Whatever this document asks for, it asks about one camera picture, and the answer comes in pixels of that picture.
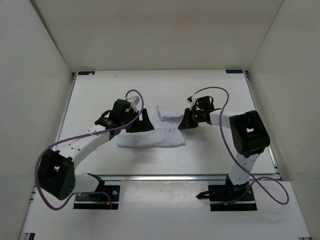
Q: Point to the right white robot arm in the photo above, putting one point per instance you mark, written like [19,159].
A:
[245,138]

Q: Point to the blue corner label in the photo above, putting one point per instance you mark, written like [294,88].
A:
[234,71]
[86,73]

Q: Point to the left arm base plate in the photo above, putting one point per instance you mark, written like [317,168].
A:
[106,197]

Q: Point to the white skirt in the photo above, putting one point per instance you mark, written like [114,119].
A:
[165,134]

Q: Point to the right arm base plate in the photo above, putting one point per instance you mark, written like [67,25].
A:
[221,200]

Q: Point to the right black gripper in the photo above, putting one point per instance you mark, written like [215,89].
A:
[186,122]

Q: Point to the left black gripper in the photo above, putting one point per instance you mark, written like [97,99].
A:
[145,124]

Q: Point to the aluminium front rail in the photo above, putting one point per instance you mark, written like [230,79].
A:
[161,177]

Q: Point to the left blue corner label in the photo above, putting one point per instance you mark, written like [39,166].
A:
[86,73]

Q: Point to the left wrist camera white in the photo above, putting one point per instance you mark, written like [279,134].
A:
[134,101]

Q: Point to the right blue corner label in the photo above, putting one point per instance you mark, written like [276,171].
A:
[234,71]

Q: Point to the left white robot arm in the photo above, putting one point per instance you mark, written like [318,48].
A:
[55,171]

